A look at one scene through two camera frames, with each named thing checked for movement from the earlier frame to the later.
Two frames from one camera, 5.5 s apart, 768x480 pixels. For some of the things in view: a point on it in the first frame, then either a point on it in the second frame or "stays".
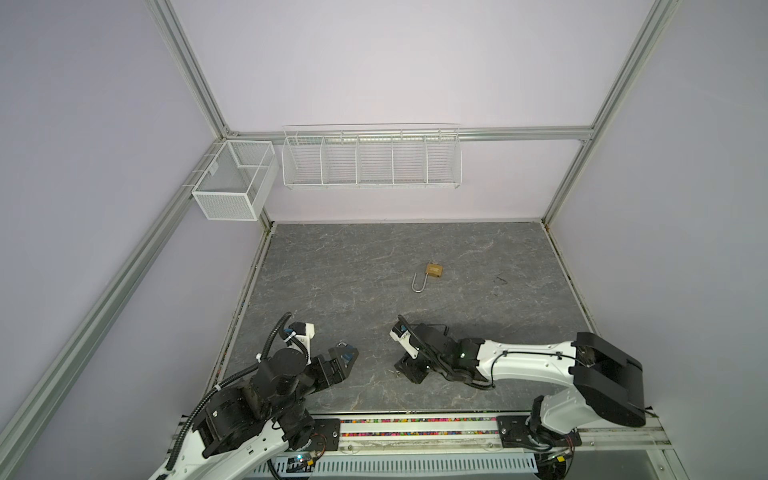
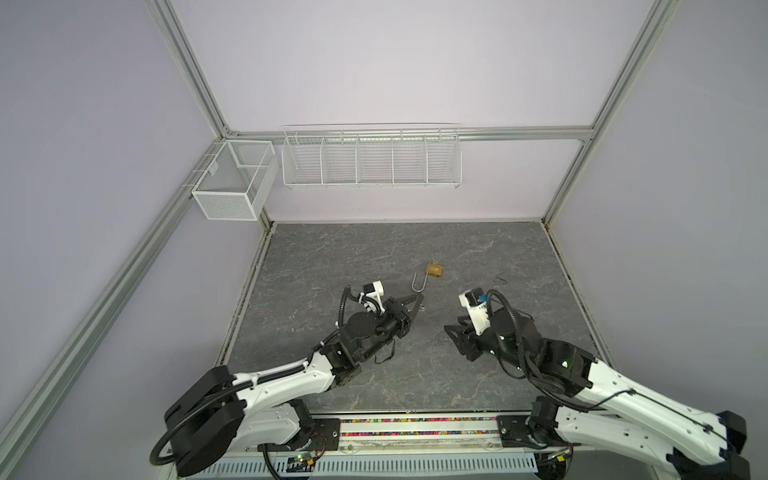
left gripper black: [328, 379] → [400, 314]
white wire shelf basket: [372, 156] stays
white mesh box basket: [235, 185] stays
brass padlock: [432, 269] stays
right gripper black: [408, 368] → [468, 343]
